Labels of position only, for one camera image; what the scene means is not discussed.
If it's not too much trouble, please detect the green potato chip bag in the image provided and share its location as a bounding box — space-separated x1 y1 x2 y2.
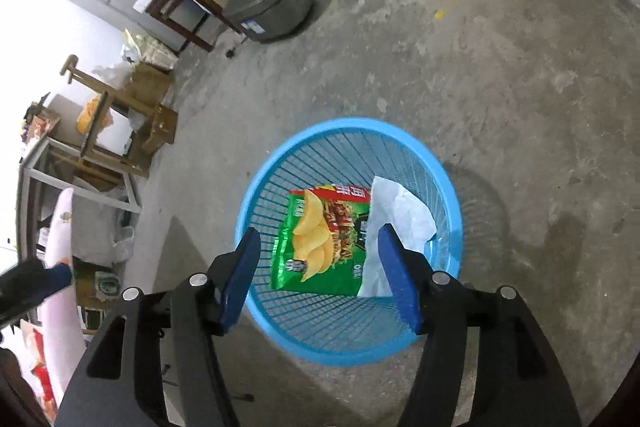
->
270 183 373 298

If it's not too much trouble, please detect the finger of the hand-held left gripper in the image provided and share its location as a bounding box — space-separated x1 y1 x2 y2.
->
0 257 74 323

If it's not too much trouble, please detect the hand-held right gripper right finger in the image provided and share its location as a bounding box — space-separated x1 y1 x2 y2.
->
377 223 583 427

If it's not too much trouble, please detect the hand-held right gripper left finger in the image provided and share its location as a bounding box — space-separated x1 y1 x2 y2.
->
54 227 262 427

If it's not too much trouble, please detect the white plastic bag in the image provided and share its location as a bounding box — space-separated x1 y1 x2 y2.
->
92 62 133 88

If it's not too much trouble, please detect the blue plastic mesh basket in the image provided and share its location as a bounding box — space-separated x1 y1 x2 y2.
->
235 117 463 368

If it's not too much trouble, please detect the yellow bag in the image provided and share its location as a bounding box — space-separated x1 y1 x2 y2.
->
76 94 113 132

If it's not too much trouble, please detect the brown cardboard box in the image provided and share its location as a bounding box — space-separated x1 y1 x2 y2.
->
142 104 179 155
122 62 173 108

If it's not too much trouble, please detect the grey round lidded case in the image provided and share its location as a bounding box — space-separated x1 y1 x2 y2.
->
222 0 316 44

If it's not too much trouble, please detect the white metal frame table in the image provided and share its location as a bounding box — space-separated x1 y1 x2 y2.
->
15 137 143 258

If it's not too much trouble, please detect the red printed bag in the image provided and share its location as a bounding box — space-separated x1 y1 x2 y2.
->
22 322 57 423

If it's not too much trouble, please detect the white paper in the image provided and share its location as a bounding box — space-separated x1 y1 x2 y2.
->
357 176 437 299

